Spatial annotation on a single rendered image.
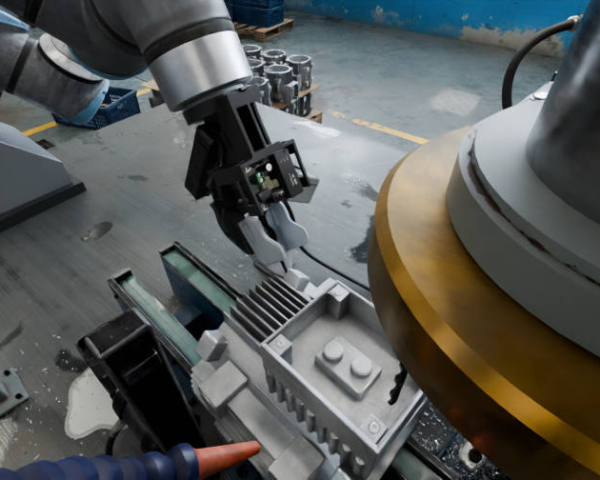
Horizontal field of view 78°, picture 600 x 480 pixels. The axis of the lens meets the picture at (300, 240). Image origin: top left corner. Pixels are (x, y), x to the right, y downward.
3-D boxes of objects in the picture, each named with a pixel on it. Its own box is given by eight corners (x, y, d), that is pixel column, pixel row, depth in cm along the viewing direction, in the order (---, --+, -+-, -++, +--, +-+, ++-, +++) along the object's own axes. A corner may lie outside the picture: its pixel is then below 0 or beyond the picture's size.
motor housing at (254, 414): (419, 425, 48) (463, 345, 35) (320, 565, 38) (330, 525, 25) (306, 331, 58) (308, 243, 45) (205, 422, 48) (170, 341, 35)
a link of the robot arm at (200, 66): (136, 78, 37) (215, 55, 42) (161, 126, 38) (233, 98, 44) (169, 44, 30) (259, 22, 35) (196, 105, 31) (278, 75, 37)
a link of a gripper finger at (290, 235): (311, 280, 42) (280, 206, 39) (280, 274, 46) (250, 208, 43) (330, 265, 43) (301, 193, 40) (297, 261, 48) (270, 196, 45)
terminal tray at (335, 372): (430, 394, 35) (452, 354, 30) (362, 489, 30) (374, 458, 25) (334, 320, 41) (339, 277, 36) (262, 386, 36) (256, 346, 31)
